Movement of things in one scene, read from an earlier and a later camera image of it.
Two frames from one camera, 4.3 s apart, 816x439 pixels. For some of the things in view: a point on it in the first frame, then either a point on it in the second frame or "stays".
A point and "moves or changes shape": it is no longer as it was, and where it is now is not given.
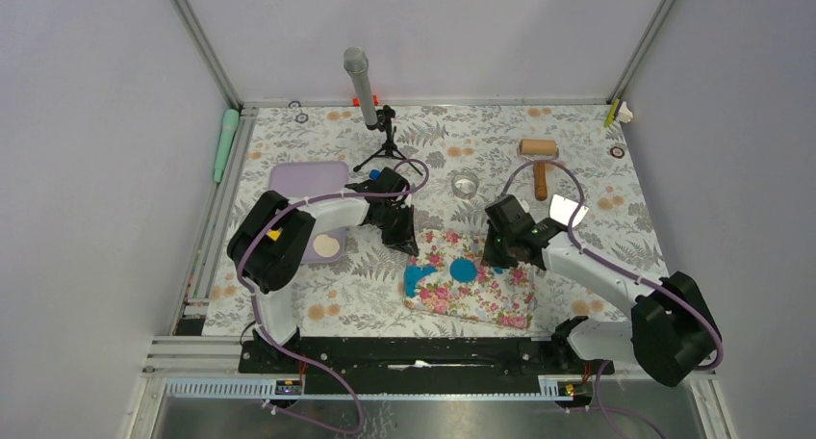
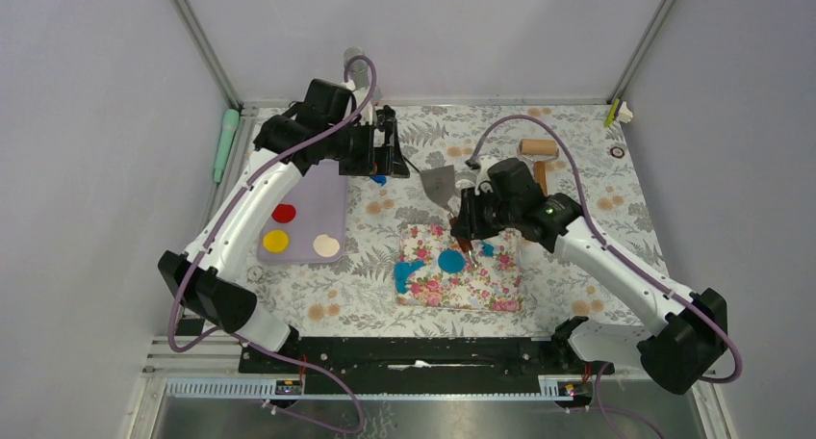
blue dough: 463,270 to 450,261
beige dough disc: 325,245 stays
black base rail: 417,366 stays
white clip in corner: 624,115 stays
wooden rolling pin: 539,149 stays
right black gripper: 490,258 to 468,223
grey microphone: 356,62 stays
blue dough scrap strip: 412,275 moves or changes shape
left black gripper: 405,240 to 376,161
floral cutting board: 503,296 stays
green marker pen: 228,132 stays
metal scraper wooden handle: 561,209 moves or changes shape
